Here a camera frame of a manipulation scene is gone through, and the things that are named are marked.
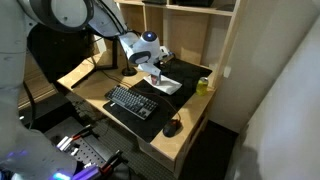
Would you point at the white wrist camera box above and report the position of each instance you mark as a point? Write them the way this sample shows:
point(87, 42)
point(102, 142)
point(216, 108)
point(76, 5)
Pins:
point(150, 68)

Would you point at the white folded paper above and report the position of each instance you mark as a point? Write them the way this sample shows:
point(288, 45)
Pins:
point(166, 85)

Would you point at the wooden shelf unit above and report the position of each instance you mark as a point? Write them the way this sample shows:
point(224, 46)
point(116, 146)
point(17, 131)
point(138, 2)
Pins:
point(193, 34)

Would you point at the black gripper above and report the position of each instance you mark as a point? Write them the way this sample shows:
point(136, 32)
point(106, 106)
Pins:
point(165, 59)

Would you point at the black computer mouse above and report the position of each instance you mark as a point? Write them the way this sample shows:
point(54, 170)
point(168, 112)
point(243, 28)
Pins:
point(171, 127)

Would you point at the black curved monitor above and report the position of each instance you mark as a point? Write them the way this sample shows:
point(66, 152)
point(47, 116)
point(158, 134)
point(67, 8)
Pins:
point(57, 53)

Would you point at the black desk mat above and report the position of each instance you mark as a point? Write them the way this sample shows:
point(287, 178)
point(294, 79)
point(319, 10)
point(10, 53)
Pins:
point(185, 73)

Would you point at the red black clamp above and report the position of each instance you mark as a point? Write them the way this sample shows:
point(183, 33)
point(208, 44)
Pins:
point(66, 141)
point(95, 172)

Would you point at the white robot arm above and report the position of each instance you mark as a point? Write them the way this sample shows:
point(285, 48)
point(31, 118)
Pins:
point(27, 152)

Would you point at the pink soda can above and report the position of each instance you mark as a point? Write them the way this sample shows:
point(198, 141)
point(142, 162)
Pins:
point(155, 80)

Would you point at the black gooseneck desk lamp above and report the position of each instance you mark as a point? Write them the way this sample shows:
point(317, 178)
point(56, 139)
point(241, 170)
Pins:
point(128, 70)

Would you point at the grey mechanical keyboard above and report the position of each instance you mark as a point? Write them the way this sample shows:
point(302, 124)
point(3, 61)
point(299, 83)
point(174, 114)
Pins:
point(132, 101)

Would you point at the wooden desk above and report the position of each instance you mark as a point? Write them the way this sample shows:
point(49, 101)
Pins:
point(168, 151)

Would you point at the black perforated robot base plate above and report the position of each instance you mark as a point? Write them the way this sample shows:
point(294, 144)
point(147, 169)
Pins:
point(86, 150)

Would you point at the yellow soda can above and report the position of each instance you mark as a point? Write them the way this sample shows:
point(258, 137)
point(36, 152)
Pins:
point(202, 85)

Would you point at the black monitor stand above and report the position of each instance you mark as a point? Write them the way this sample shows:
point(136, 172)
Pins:
point(106, 60)

